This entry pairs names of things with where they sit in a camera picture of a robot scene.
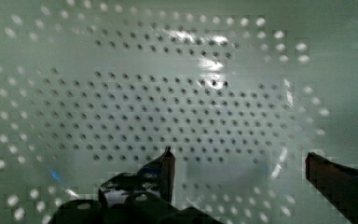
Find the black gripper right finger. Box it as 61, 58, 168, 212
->
305, 152, 358, 224

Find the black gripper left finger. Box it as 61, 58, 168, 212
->
98, 147, 176, 208

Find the green plastic strainer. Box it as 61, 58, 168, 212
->
0, 0, 358, 224

